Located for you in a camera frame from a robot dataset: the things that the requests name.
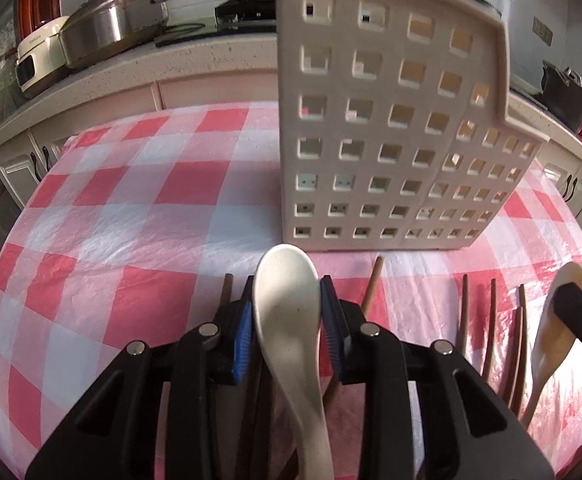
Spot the black stock pot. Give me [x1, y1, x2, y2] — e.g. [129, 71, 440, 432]
[541, 60, 582, 134]

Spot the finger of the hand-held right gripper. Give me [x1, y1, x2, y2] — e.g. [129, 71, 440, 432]
[552, 282, 582, 356]

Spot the red white checked tablecloth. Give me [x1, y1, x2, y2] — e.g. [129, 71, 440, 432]
[0, 101, 582, 480]

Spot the wall socket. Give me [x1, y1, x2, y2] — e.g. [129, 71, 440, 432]
[532, 16, 554, 44]

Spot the stainless steel lidded pot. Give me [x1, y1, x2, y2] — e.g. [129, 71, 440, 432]
[60, 0, 172, 69]

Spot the black gas stove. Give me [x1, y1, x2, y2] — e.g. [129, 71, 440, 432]
[155, 0, 278, 49]

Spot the cream electric cooker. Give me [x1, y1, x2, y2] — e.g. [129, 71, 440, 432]
[15, 16, 72, 99]

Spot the white ceramic spoon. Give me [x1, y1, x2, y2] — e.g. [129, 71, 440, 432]
[521, 261, 582, 426]
[252, 243, 336, 480]

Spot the white perforated plastic basket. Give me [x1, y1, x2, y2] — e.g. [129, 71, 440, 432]
[266, 0, 552, 253]

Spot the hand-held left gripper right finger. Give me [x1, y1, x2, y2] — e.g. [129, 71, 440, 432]
[322, 276, 556, 480]

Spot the speckled stone kitchen counter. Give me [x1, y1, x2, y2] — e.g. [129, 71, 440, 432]
[0, 25, 582, 171]

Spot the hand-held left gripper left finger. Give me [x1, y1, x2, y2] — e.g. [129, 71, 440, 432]
[25, 276, 256, 480]

